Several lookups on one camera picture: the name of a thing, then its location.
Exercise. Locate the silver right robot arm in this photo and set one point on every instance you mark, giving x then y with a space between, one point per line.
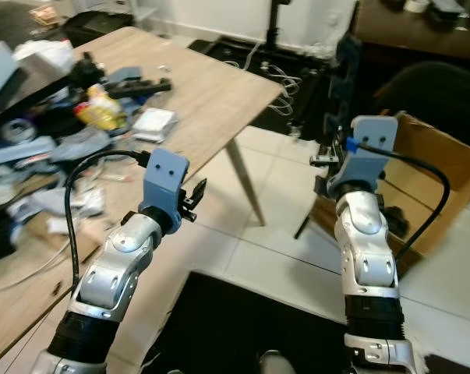
367 257

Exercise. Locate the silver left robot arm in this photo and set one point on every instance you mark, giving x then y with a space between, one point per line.
114 273

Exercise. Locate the blue clamp stand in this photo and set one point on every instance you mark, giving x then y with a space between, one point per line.
345 78

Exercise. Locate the small white flat box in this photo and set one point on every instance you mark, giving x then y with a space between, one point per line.
155 125

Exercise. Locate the brown cardboard box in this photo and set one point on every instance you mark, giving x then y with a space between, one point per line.
425 156

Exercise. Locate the light wooden table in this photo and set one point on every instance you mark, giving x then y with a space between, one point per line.
211 82

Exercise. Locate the black power strip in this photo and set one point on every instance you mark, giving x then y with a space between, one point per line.
139 88

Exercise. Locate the black floor mat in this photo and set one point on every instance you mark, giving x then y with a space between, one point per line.
242 319

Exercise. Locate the yellow snack bag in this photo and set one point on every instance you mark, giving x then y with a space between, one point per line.
102 111

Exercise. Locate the black chair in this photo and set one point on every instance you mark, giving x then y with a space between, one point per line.
437 89

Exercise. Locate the black stand pole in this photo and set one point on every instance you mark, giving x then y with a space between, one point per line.
279 23

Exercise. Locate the dark wooden desk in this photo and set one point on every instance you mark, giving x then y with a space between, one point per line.
414 31

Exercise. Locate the grey tape roll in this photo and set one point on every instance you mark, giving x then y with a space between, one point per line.
18 132

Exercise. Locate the large white box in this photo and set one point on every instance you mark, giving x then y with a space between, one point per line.
1 68

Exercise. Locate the grey robot foot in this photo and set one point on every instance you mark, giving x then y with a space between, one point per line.
273 363

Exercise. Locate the white tape roll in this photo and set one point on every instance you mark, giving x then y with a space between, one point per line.
416 5

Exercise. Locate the black bag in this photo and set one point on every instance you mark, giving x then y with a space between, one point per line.
98 29

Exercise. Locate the white plastic bag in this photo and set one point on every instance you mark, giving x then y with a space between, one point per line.
46 53

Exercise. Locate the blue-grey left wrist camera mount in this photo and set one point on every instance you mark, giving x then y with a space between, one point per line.
163 179

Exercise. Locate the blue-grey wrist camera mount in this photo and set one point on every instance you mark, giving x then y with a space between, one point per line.
163 179
371 148

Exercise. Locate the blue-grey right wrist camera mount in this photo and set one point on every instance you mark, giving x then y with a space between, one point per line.
371 148

